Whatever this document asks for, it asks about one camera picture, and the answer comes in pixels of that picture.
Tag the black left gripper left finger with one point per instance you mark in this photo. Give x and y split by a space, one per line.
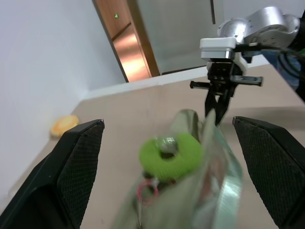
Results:
59 181

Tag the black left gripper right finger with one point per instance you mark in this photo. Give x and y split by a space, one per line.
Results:
269 167

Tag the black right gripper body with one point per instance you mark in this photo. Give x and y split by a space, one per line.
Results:
221 78

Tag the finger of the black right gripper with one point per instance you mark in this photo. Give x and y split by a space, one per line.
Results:
222 107
209 102

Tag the clear plastic bag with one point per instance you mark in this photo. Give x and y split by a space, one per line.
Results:
209 181

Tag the yellow orange plush toy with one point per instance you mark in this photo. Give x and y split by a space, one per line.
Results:
64 125

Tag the brown wooden door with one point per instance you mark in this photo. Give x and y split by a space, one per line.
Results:
128 43

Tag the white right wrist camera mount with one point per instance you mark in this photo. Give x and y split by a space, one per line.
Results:
218 46

